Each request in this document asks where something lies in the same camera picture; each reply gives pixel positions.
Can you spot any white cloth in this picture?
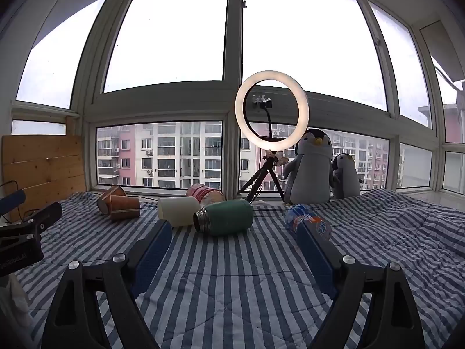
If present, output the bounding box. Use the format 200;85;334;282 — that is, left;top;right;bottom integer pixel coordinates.
0;272;34;349

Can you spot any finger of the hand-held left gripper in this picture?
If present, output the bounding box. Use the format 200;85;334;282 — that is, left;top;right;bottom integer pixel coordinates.
0;189;27;212
20;202;63;235

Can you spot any large grey penguin plush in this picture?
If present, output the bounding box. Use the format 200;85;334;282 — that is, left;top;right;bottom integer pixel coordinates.
283;129;335;205

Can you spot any white cup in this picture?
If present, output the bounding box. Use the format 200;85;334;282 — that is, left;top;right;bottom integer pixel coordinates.
157;196;201;228

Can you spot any green insulated cup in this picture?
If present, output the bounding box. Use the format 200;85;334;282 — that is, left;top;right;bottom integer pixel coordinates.
193;199;254;236

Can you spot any black cable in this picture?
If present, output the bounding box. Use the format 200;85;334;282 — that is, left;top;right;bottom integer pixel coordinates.
0;179;22;225

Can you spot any ring light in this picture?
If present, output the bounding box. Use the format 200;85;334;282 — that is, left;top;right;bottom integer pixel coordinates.
234;70;310;152

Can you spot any brown paper cup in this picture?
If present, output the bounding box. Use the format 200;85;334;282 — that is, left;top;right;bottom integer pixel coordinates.
108;195;141;221
96;185;126;215

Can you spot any blue plastic bottle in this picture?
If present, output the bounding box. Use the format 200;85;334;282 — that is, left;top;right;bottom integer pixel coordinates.
285;204;332;243

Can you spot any pink patterned cup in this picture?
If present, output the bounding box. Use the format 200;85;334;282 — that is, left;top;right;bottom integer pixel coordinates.
185;183;225;209

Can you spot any black tripod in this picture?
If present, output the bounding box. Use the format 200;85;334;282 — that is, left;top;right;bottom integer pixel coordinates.
237;149;286;204

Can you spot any blue striped blanket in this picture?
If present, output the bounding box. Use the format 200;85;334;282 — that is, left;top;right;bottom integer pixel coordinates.
6;188;465;349

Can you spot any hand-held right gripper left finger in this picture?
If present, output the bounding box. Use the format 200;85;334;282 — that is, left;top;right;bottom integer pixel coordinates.
31;219;173;349

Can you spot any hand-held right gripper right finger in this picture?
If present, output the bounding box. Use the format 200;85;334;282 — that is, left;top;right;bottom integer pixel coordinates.
296;222;426;349

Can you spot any small grey penguin plush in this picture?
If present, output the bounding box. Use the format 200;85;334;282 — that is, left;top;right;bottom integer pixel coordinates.
331;153;364;200

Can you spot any wooden board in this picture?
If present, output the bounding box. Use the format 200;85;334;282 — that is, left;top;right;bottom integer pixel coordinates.
1;134;87;223

